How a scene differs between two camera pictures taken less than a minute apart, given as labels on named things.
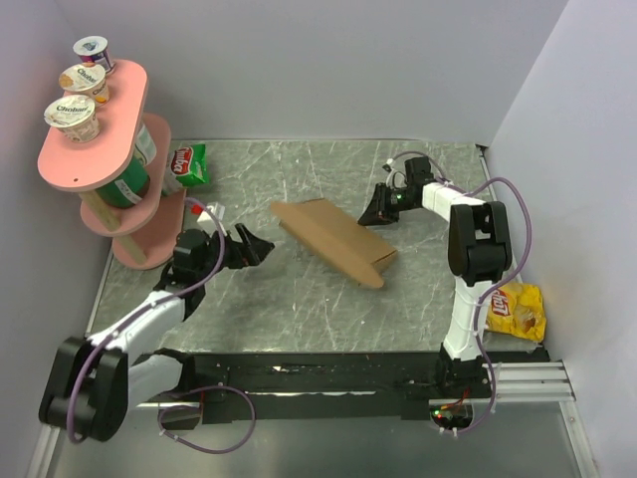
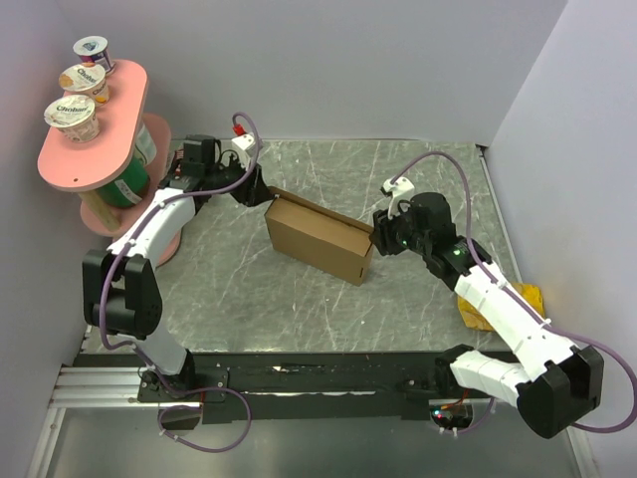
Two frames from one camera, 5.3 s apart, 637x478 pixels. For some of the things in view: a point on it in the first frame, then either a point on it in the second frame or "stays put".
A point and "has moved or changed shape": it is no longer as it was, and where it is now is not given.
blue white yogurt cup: (94, 49) stays put
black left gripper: (251, 248) -> (258, 191)
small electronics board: (452, 416) stays put
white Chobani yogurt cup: (74, 117) stays put
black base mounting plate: (228, 387) stays put
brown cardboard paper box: (336, 239) has moved or changed shape
